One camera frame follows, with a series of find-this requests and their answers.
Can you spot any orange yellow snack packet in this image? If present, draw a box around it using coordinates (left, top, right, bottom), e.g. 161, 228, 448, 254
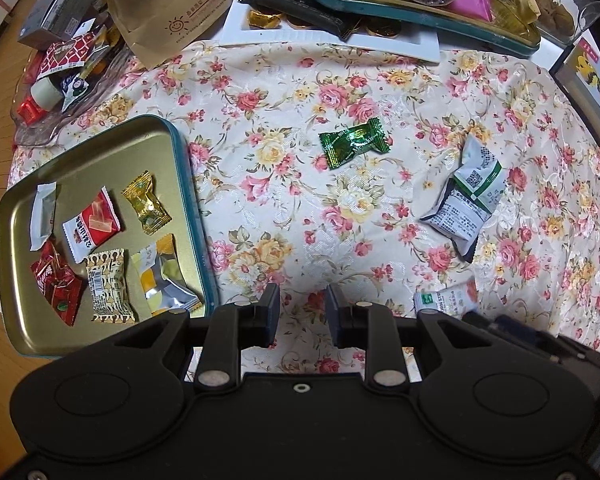
86, 35, 124, 79

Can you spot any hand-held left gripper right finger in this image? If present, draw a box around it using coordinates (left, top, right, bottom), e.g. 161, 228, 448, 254
325, 284, 496, 394

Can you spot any long black snack packet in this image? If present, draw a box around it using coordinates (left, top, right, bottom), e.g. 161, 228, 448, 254
240, 0, 362, 42

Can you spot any gold tin tray teal rim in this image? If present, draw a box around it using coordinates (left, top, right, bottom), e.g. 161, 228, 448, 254
0, 114, 220, 359

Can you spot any plain white snack packet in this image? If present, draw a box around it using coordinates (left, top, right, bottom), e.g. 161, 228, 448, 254
29, 182, 59, 252

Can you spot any beige patterned snack packet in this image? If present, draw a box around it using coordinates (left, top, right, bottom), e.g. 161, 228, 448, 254
84, 248, 137, 324

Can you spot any gold chocolate coin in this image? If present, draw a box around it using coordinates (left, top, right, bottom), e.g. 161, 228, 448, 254
362, 16, 401, 39

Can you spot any yellow silver snack packet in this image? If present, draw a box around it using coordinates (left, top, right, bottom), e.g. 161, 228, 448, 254
131, 233, 204, 317

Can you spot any grey white snack packet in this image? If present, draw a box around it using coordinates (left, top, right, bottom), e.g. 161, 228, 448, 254
419, 187, 492, 264

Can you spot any red foil candy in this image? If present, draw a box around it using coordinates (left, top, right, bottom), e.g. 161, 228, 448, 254
30, 241, 85, 327

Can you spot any grey cardboard box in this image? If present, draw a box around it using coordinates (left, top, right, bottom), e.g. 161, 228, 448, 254
18, 0, 99, 50

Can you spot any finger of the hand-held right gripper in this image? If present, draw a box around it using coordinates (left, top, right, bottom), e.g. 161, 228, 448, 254
461, 313, 542, 362

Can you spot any white rectangular tray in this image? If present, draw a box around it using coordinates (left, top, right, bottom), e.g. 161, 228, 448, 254
218, 0, 441, 65

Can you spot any gold foil candy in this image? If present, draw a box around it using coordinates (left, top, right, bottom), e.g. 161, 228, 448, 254
121, 170, 173, 235

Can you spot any small white bottle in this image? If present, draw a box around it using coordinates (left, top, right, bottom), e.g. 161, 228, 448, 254
30, 77, 64, 110

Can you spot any brown paper bag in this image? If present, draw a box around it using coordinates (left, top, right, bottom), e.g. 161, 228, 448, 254
105, 0, 241, 69

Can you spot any red giraffe pattern packet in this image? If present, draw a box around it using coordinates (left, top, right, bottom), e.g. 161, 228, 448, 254
36, 27, 112, 81

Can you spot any teal tin tray of sweets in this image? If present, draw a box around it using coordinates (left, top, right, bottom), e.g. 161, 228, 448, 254
305, 0, 542, 57

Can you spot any dark blue snack packet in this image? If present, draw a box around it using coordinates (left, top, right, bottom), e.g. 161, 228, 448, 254
60, 66, 99, 112

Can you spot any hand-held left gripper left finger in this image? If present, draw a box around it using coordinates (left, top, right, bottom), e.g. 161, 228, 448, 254
111, 282, 281, 394

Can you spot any green foil candy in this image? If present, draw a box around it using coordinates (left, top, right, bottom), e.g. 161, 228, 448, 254
318, 117, 391, 170

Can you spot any clear glass plate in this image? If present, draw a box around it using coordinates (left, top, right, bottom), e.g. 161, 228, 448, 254
11, 35, 132, 147

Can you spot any floral tablecloth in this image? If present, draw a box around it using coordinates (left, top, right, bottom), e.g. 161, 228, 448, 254
7, 40, 600, 376

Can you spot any small red candy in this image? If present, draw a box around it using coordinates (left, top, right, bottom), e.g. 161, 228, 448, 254
17, 97, 49, 126

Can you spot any gold foil chocolate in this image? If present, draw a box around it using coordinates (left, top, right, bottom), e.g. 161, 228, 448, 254
247, 9, 283, 30

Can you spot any green white snack packet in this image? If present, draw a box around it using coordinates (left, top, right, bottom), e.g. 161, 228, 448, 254
450, 133, 507, 216

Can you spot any dark box yellow print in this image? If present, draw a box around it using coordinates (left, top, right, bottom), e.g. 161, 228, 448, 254
550, 37, 600, 147

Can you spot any red white snack packet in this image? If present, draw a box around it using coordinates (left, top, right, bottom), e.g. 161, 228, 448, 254
62, 186, 122, 264

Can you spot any white packet green label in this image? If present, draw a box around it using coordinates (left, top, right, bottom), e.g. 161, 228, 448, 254
413, 280, 479, 319

